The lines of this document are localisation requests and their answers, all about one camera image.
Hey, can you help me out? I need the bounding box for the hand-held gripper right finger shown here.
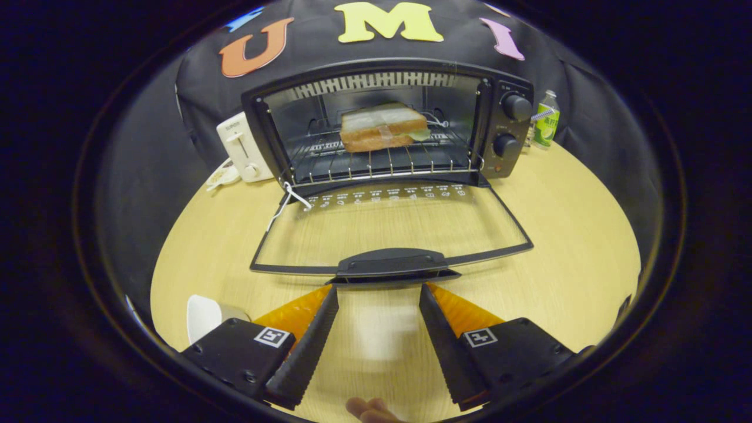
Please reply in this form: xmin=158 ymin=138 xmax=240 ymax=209
xmin=418 ymin=282 xmax=579 ymax=412

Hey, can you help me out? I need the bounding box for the small white snack dish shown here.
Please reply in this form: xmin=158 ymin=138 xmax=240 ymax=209
xmin=206 ymin=157 xmax=241 ymax=192

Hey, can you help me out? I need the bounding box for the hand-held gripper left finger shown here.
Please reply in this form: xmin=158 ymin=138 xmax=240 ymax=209
xmin=181 ymin=284 xmax=340 ymax=411

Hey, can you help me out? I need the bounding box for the white plate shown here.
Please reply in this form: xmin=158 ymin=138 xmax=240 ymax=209
xmin=187 ymin=294 xmax=250 ymax=344

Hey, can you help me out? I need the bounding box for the black toaster oven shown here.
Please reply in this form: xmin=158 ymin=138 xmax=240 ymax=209
xmin=241 ymin=58 xmax=535 ymax=288

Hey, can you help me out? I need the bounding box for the green drink bottle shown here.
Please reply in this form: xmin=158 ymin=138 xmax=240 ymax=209
xmin=532 ymin=90 xmax=560 ymax=149

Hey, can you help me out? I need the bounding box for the white pop-up toaster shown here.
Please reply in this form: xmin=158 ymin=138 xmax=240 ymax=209
xmin=216 ymin=112 xmax=274 ymax=183

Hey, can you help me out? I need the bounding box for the toast sandwich with lettuce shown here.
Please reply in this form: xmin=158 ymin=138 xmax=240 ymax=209
xmin=340 ymin=103 xmax=431 ymax=153

